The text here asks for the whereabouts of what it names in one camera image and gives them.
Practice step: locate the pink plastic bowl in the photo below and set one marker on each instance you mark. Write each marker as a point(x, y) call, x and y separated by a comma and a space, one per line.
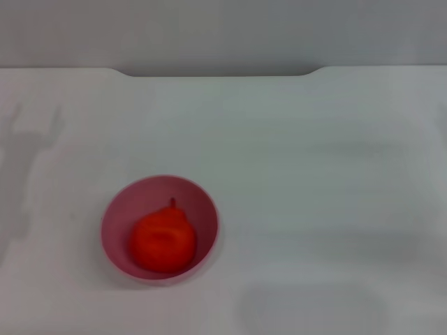
point(118, 223)

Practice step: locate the orange toy fruit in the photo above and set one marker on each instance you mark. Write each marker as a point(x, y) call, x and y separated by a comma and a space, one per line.
point(162, 240)

